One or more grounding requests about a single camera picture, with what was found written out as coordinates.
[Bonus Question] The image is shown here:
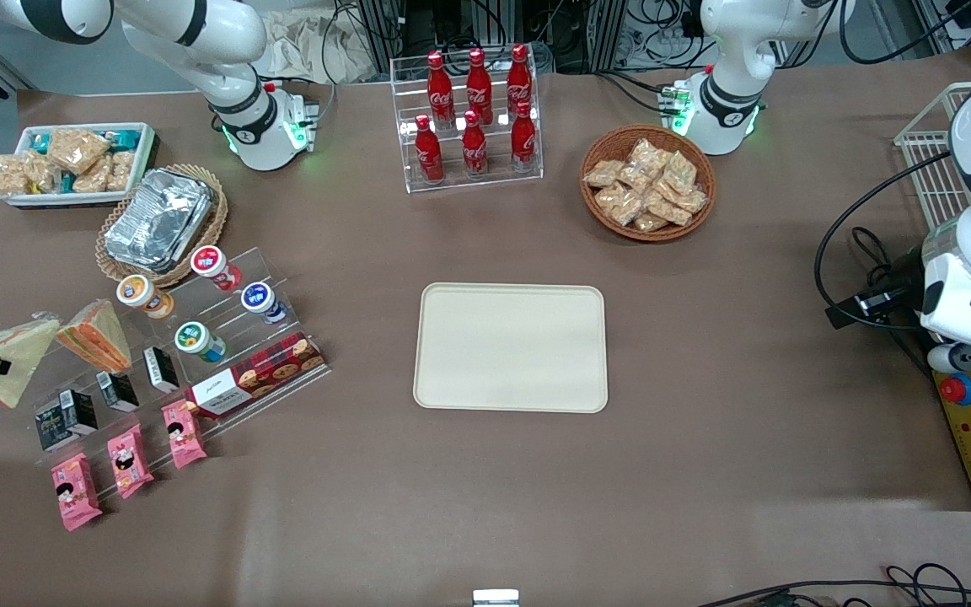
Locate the orange-lid yogurt cup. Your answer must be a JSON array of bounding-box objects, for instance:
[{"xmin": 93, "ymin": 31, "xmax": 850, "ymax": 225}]
[{"xmin": 115, "ymin": 274, "xmax": 175, "ymax": 320}]

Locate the oval wicker basket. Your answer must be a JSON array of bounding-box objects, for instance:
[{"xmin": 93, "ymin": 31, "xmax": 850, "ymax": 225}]
[{"xmin": 95, "ymin": 164, "xmax": 230, "ymax": 289}]

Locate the beige plastic tray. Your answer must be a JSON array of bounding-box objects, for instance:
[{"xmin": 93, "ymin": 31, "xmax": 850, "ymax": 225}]
[{"xmin": 412, "ymin": 282, "xmax": 609, "ymax": 415}]

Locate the white wire rack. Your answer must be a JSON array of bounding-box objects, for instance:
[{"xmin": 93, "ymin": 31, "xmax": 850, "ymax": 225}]
[{"xmin": 893, "ymin": 81, "xmax": 971, "ymax": 230}]

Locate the round wicker basket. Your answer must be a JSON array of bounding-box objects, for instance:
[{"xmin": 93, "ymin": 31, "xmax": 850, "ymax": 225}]
[{"xmin": 579, "ymin": 124, "xmax": 717, "ymax": 244}]

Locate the clear acrylic stepped display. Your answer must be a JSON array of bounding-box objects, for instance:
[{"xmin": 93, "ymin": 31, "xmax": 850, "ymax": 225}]
[{"xmin": 33, "ymin": 246, "xmax": 332, "ymax": 475}]

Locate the aluminium profile frame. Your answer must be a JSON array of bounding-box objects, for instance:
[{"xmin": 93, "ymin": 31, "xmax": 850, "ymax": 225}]
[{"xmin": 357, "ymin": 0, "xmax": 621, "ymax": 75}]

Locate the green-lid yogurt cup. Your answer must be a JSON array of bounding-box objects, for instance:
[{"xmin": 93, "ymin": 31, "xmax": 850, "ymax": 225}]
[{"xmin": 174, "ymin": 320, "xmax": 228, "ymax": 364}]

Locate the red plaid cookie box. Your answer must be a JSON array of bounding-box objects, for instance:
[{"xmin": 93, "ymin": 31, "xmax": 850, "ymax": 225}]
[{"xmin": 185, "ymin": 330, "xmax": 327, "ymax": 421}]

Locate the black cable plug block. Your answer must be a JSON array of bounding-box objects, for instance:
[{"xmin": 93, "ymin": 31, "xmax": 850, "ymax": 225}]
[{"xmin": 825, "ymin": 282, "xmax": 918, "ymax": 330}]

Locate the red cola bottle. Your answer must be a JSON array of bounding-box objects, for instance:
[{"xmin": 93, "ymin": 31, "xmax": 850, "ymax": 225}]
[
  {"xmin": 466, "ymin": 48, "xmax": 493, "ymax": 126},
  {"xmin": 511, "ymin": 101, "xmax": 538, "ymax": 172},
  {"xmin": 507, "ymin": 44, "xmax": 534, "ymax": 119},
  {"xmin": 415, "ymin": 115, "xmax": 444, "ymax": 184},
  {"xmin": 426, "ymin": 51, "xmax": 455, "ymax": 129},
  {"xmin": 461, "ymin": 110, "xmax": 488, "ymax": 178}
]

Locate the red-lid yogurt cup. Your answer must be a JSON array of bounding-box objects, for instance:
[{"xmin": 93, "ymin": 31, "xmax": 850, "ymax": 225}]
[{"xmin": 190, "ymin": 244, "xmax": 244, "ymax": 292}]

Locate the blue-lid yogurt cup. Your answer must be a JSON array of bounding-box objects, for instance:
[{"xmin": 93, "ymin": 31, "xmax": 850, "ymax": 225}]
[{"xmin": 240, "ymin": 282, "xmax": 288, "ymax": 325}]

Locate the brown paper table cover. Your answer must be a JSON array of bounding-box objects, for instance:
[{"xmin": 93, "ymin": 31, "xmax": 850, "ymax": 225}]
[{"xmin": 0, "ymin": 46, "xmax": 971, "ymax": 607}]

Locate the long black looped cable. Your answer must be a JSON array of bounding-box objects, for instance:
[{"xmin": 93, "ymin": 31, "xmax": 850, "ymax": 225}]
[{"xmin": 813, "ymin": 150, "xmax": 952, "ymax": 331}]

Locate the pink snack packet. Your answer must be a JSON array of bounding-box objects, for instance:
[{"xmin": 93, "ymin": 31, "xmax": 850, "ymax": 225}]
[
  {"xmin": 161, "ymin": 399, "xmax": 208, "ymax": 470},
  {"xmin": 51, "ymin": 452, "xmax": 104, "ymax": 532},
  {"xmin": 106, "ymin": 423, "xmax": 155, "ymax": 500}
]

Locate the silver foil container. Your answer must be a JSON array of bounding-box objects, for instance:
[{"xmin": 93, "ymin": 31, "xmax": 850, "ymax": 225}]
[{"xmin": 104, "ymin": 168, "xmax": 217, "ymax": 273}]

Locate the white rectangular bin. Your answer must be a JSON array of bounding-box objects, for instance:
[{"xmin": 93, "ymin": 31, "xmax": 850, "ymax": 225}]
[{"xmin": 0, "ymin": 121, "xmax": 157, "ymax": 209}]

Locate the small black carton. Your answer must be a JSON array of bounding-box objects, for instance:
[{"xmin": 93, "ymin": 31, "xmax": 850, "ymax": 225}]
[
  {"xmin": 95, "ymin": 371, "xmax": 141, "ymax": 413},
  {"xmin": 142, "ymin": 346, "xmax": 181, "ymax": 395},
  {"xmin": 35, "ymin": 389, "xmax": 99, "ymax": 452}
]

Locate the clear acrylic bottle rack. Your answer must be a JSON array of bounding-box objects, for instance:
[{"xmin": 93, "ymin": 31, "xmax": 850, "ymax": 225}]
[{"xmin": 389, "ymin": 44, "xmax": 545, "ymax": 196}]

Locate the black cable bundle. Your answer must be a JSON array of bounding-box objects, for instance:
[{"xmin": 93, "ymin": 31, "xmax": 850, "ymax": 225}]
[{"xmin": 850, "ymin": 226, "xmax": 904, "ymax": 292}]

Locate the crumpled beige cloth bag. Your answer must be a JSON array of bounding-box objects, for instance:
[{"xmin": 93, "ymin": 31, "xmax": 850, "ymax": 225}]
[{"xmin": 265, "ymin": 7, "xmax": 378, "ymax": 85}]

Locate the triangle sandwich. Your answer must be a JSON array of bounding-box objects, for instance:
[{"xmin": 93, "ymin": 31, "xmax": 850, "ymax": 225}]
[
  {"xmin": 56, "ymin": 298, "xmax": 132, "ymax": 373},
  {"xmin": 0, "ymin": 314, "xmax": 62, "ymax": 411}
]

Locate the black floor cable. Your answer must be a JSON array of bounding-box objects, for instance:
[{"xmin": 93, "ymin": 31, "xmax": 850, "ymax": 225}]
[{"xmin": 695, "ymin": 563, "xmax": 971, "ymax": 607}]

